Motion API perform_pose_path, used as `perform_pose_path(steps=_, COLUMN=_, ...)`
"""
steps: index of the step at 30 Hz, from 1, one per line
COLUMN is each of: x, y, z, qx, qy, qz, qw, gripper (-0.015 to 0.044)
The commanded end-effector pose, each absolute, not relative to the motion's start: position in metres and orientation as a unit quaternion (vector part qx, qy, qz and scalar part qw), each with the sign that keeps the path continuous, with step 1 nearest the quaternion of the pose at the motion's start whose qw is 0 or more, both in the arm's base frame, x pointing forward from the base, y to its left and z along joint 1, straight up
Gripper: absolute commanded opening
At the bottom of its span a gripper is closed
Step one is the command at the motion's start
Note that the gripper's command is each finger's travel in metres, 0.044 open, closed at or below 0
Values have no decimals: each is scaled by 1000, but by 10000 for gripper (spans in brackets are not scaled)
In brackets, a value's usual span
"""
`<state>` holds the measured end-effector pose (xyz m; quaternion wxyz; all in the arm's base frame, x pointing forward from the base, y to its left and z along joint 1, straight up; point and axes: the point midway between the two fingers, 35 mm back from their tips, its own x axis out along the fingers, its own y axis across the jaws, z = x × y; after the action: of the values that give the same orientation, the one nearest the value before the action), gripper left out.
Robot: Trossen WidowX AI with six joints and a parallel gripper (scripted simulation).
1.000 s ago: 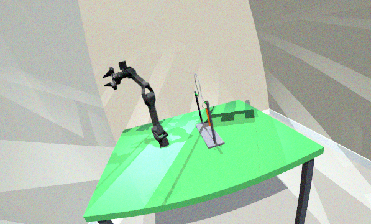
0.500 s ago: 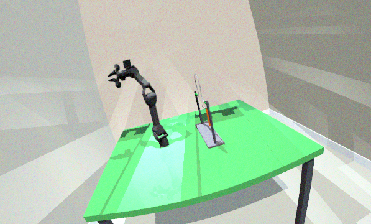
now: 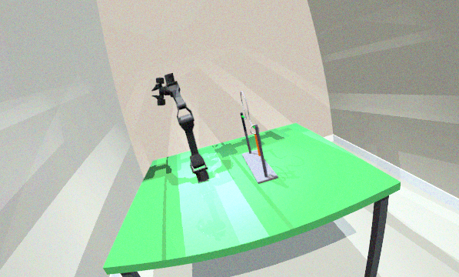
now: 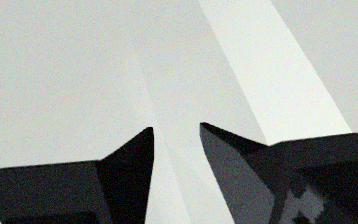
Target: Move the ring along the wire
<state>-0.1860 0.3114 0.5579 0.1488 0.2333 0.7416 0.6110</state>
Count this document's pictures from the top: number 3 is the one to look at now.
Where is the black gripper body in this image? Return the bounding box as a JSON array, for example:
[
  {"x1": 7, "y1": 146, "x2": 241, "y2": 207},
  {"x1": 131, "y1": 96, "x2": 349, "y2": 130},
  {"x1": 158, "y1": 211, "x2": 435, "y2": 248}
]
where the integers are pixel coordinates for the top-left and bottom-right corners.
[{"x1": 156, "y1": 77, "x2": 168, "y2": 105}]

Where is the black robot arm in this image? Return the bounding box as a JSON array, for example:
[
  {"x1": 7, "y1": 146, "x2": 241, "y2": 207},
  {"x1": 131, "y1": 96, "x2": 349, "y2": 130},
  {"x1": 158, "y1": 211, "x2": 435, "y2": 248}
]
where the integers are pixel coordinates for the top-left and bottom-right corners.
[{"x1": 165, "y1": 73, "x2": 209, "y2": 183}]

